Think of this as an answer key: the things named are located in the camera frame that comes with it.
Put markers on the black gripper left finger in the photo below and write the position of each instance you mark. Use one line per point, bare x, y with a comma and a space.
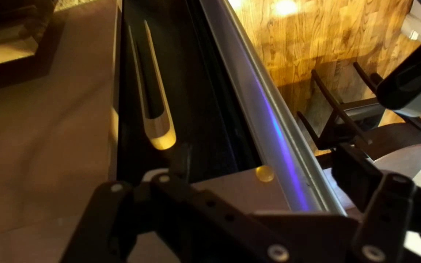
181, 161

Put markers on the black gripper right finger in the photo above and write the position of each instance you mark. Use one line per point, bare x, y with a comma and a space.
355, 174

